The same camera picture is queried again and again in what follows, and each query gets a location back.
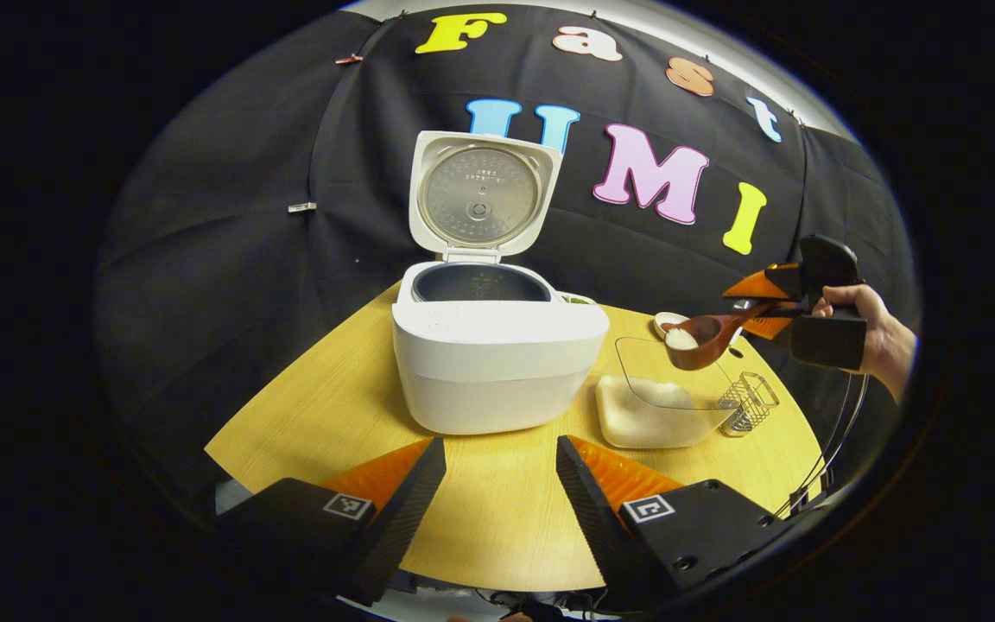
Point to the clear glass container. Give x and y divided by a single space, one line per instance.
636 436

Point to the red clip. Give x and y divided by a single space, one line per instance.
348 60

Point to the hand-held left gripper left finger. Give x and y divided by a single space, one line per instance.
398 518

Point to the white rice cooker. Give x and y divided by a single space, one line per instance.
497 363

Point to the brown wooden spoon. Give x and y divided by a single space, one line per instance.
709 341

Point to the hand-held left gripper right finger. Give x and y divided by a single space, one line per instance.
597 523

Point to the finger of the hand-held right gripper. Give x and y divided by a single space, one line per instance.
770 326
757 285

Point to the white oval plate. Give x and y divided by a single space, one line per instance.
663 320

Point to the silver metal clip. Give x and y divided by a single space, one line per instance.
301 207

